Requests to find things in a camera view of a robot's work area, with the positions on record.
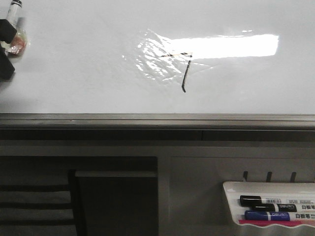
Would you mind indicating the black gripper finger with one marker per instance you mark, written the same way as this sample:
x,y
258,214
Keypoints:
x,y
7,31
6,67

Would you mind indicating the black chair backrest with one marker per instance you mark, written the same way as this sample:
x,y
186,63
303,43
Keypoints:
x,y
42,207

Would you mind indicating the dark cabinet box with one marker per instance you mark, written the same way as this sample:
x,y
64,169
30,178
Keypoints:
x,y
120,203

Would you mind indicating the white marker tray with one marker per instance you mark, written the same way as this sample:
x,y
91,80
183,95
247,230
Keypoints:
x,y
242,227

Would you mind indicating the black hook left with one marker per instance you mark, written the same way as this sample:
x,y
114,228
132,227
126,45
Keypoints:
x,y
245,176

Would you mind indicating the black hook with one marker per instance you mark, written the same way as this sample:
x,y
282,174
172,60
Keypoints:
x,y
245,176
293,176
269,176

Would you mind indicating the black capped marker top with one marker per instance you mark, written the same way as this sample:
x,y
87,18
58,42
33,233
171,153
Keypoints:
x,y
250,200

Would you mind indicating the black capped marker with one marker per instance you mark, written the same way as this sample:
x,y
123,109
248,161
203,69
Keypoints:
x,y
284,207
250,200

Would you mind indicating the black hook middle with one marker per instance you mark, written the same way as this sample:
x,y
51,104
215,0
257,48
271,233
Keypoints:
x,y
269,176

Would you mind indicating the blue capped marker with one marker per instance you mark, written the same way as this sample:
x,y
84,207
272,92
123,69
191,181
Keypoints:
x,y
278,216

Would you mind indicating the black capped marker middle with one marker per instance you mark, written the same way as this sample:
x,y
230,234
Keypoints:
x,y
284,207

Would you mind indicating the black hook right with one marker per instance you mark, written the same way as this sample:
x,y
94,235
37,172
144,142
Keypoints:
x,y
293,176

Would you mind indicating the white whiteboard with aluminium frame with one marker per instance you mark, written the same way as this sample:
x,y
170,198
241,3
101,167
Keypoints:
x,y
208,69

